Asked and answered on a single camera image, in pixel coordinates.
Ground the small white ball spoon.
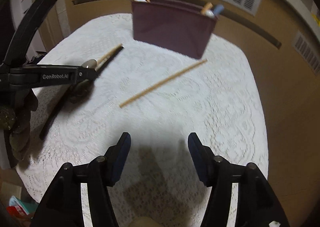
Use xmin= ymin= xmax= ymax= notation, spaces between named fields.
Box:
xmin=204 ymin=10 xmax=215 ymax=19

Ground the blue plastic spoon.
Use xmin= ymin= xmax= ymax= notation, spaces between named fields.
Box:
xmin=213 ymin=5 xmax=224 ymax=16

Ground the wooden spoon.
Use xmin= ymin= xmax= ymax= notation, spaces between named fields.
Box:
xmin=201 ymin=2 xmax=213 ymax=15

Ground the wooden chopstick three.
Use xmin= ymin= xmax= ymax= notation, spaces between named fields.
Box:
xmin=95 ymin=44 xmax=123 ymax=70

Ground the gloved left hand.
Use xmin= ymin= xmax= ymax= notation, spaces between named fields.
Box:
xmin=1 ymin=88 xmax=39 ymax=168

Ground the white lace tablecloth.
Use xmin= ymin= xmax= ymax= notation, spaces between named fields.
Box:
xmin=16 ymin=14 xmax=268 ymax=226

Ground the small grey vent grille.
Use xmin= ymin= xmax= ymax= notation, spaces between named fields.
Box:
xmin=292 ymin=31 xmax=319 ymax=75

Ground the purple utensil holder box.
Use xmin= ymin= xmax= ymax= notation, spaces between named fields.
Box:
xmin=131 ymin=0 xmax=217 ymax=59

